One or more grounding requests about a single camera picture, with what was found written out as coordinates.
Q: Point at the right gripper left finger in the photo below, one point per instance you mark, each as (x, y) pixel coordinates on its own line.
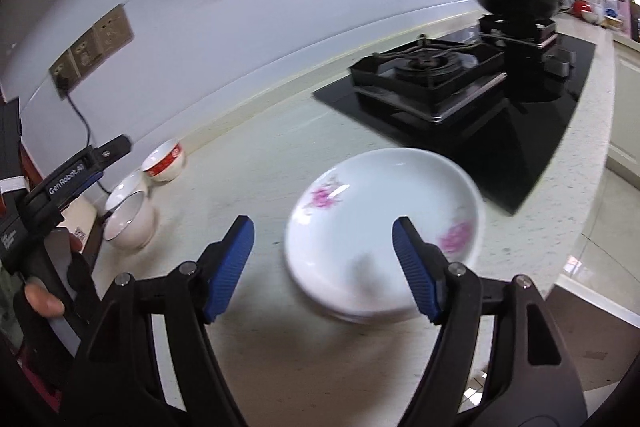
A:
(147, 359)

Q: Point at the large pink flower plate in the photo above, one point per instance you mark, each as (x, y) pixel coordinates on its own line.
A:
(338, 241)

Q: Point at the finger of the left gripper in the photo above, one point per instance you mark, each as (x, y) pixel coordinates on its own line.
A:
(107, 154)

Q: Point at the red band white bowl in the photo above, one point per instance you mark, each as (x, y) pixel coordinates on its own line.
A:
(165, 163)

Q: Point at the person left hand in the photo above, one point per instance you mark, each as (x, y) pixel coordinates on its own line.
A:
(42, 301)

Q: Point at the green rim white bowl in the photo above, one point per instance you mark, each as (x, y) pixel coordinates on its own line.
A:
(132, 224)

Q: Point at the black gas stove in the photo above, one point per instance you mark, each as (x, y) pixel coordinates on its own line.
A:
(494, 98)

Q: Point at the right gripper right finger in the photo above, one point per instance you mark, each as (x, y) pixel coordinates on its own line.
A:
(531, 380)

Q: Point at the wall power sockets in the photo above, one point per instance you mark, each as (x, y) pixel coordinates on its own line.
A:
(103, 39)

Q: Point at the plain white bowl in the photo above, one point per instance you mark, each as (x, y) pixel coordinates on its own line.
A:
(134, 182)

